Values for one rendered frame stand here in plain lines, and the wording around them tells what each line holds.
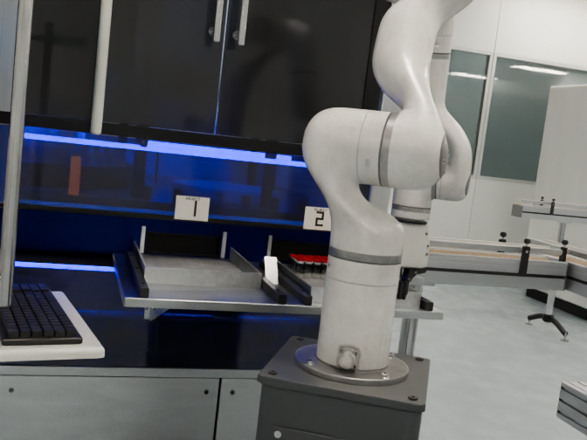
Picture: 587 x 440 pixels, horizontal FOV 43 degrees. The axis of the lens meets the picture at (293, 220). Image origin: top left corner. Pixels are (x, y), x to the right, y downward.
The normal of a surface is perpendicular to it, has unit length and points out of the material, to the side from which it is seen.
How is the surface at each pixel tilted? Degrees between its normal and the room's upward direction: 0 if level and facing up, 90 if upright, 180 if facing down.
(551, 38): 90
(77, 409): 90
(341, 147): 92
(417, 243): 91
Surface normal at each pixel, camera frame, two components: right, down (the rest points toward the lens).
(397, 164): -0.33, 0.41
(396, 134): -0.24, -0.34
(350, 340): -0.16, 0.09
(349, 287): -0.36, 0.07
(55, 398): 0.28, 0.14
